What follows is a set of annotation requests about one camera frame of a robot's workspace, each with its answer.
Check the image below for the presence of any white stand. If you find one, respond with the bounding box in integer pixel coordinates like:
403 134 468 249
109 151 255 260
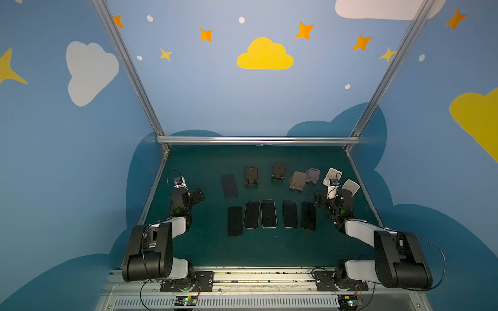
322 168 342 187
342 179 361 196

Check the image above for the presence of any black phone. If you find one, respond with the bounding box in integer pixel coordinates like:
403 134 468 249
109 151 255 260
228 206 243 237
301 202 316 231
221 174 238 199

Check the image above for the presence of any lilac small phone stand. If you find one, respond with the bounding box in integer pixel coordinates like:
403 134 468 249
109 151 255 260
306 168 320 185

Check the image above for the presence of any round wooden phone stand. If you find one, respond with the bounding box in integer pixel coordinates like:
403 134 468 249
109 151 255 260
289 171 307 192

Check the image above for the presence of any silver phone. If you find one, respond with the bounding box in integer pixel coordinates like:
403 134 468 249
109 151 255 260
261 200 278 229
283 200 298 229

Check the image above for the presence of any purple-edged phone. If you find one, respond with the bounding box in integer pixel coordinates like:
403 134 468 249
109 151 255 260
243 200 260 229

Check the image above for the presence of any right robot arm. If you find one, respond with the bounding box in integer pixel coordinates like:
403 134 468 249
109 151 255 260
315 189 433 291

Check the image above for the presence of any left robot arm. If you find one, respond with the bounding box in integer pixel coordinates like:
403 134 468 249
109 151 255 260
122 187 205 285

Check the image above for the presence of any black right back stand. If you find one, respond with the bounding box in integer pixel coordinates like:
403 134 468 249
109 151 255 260
271 163 287 183

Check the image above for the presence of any black stand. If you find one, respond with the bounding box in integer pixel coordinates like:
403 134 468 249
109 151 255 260
245 167 258 187
271 163 287 183

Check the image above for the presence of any black middle back stand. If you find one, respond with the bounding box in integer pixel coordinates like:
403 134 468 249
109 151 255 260
245 167 258 187

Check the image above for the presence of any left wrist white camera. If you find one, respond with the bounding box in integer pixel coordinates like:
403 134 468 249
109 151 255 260
174 176 188 190

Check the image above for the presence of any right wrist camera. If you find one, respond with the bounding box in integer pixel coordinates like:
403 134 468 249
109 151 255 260
326 181 340 200

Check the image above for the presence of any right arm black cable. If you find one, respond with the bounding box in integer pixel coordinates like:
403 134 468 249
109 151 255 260
310 172 447 311

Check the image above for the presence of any aluminium frame back rail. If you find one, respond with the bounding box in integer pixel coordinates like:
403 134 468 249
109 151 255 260
156 136 361 145

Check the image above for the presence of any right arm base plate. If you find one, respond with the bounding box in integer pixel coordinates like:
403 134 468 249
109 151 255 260
311 269 369 292

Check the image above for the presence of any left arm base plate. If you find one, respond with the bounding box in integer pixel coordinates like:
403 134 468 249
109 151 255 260
160 271 215 293

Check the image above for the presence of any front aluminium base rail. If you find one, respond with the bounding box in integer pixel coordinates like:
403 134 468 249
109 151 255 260
96 266 432 310

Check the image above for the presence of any aluminium frame right post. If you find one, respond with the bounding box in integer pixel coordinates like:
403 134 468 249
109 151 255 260
344 0 436 154

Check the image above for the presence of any aluminium frame post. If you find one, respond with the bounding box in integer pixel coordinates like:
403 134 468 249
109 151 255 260
92 0 164 138
344 0 436 154

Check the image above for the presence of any aluminium frame left post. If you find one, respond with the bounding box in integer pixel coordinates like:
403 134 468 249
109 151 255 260
92 0 164 138

